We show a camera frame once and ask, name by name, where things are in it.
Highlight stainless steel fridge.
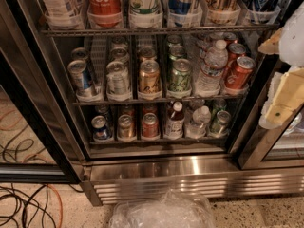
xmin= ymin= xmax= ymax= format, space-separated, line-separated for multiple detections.
xmin=0 ymin=0 xmax=304 ymax=206

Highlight blue pepsi can bottom shelf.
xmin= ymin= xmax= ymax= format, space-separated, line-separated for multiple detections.
xmin=91 ymin=115 xmax=112 ymax=141

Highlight blue silver can front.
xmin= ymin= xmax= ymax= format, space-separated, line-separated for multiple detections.
xmin=67 ymin=60 xmax=97 ymax=97

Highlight black and orange cables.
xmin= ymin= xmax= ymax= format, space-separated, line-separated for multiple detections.
xmin=0 ymin=183 xmax=84 ymax=228

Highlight white silver can front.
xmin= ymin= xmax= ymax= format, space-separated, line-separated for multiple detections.
xmin=106 ymin=61 xmax=129 ymax=95

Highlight green can bottom shelf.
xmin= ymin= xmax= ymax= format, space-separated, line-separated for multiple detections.
xmin=209 ymin=110 xmax=231 ymax=137

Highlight large coca-cola bottle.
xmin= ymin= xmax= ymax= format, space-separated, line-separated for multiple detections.
xmin=89 ymin=0 xmax=121 ymax=28

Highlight red can bottom shelf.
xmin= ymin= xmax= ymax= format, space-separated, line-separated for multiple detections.
xmin=142 ymin=113 xmax=159 ymax=139

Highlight gold soda can front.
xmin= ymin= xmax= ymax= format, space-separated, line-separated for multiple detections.
xmin=139 ymin=60 xmax=160 ymax=94

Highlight clear plastic bag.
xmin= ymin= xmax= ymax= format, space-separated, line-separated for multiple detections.
xmin=108 ymin=190 xmax=216 ymax=228

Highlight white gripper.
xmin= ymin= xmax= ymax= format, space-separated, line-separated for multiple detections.
xmin=258 ymin=2 xmax=304 ymax=125

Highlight dark juice bottle white cap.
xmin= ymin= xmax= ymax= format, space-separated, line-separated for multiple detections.
xmin=165 ymin=102 xmax=184 ymax=140

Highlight small water bottle bottom shelf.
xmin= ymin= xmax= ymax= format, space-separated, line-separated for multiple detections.
xmin=186 ymin=105 xmax=211 ymax=139

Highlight red coke can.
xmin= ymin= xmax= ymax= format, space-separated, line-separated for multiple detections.
xmin=224 ymin=56 xmax=256 ymax=89
xmin=222 ymin=43 xmax=246 ymax=78
xmin=223 ymin=32 xmax=238 ymax=44

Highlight green soda can front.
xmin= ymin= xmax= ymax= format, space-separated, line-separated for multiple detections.
xmin=168 ymin=59 xmax=192 ymax=92

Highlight red coke can front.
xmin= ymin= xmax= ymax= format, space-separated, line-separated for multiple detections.
xmin=224 ymin=56 xmax=256 ymax=89

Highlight gold can bottom shelf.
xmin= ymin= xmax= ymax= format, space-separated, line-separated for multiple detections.
xmin=118 ymin=114 xmax=135 ymax=141

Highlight clear water bottle middle shelf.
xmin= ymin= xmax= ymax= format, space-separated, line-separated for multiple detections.
xmin=196 ymin=40 xmax=228 ymax=97

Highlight blue large bottle top shelf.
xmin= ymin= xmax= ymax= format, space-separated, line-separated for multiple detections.
xmin=168 ymin=0 xmax=199 ymax=28

